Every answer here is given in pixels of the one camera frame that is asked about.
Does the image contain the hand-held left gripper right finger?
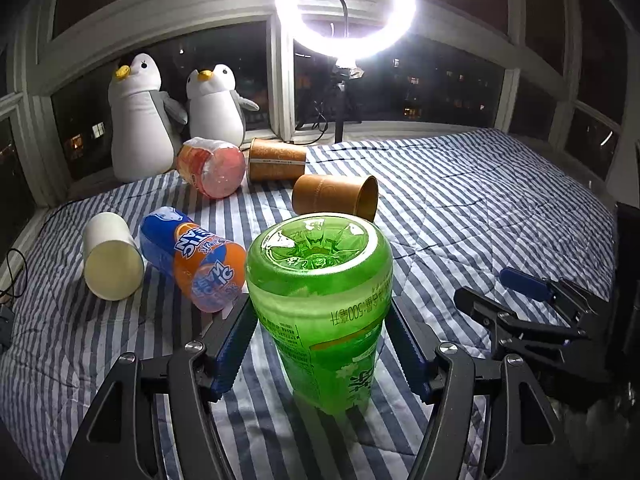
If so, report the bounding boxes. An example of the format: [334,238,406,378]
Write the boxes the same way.
[385,295,568,480]

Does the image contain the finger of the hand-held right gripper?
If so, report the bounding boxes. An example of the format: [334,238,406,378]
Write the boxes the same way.
[454,286,589,362]
[500,267,612,332]

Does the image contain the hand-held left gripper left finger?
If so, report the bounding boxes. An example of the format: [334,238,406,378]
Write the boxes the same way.
[60,292,261,480]

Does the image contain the green plastic bottle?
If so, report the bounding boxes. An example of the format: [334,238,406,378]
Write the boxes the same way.
[246,212,394,416]

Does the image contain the white paper cup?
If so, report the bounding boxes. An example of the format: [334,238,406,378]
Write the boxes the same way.
[82,211,146,302]

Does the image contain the plain brown paper cup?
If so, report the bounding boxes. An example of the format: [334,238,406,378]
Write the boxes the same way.
[292,174,380,222]

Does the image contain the patterned brown paper cup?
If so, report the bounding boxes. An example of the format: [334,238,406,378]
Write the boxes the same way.
[246,137,308,184]

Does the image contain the orange and blue plastic bottle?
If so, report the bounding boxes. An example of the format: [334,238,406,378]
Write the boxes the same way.
[139,207,249,314]

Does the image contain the blue striped blanket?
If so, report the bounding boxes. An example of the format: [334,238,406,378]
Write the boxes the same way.
[0,127,622,480]

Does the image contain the pink and orange plastic bottle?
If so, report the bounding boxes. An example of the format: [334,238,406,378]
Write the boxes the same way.
[176,137,247,200]

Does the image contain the black charger box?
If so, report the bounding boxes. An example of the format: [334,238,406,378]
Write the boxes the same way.
[0,305,17,349]

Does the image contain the small penguin plush toy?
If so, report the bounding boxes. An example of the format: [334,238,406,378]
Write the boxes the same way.
[186,64,261,149]

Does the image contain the large penguin plush toy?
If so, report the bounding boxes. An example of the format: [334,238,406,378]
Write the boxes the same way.
[107,53,189,184]

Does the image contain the black tripod stand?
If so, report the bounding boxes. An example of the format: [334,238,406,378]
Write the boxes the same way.
[295,59,364,144]

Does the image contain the black cable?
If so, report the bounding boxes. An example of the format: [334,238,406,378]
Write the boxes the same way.
[0,248,29,302]

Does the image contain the white window frame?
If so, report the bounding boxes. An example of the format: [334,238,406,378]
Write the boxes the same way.
[0,0,640,211]

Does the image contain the ring light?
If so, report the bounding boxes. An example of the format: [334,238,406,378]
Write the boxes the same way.
[274,0,417,60]

